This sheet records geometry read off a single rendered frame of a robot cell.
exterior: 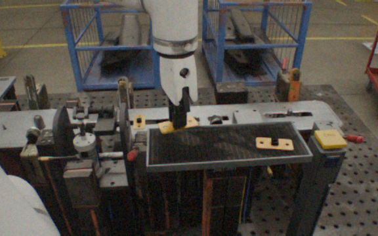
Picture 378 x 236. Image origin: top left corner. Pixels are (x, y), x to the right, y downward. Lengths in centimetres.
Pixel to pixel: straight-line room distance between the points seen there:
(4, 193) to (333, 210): 109
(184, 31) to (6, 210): 40
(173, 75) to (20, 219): 35
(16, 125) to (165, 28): 79
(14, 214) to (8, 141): 65
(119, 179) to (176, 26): 53
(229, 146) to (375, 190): 84
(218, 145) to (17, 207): 44
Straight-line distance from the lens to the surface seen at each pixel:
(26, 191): 66
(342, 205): 134
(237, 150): 74
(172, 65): 59
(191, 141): 76
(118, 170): 99
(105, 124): 85
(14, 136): 118
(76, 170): 86
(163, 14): 57
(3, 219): 54
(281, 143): 77
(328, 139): 83
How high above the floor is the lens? 163
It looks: 34 degrees down
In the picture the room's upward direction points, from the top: straight up
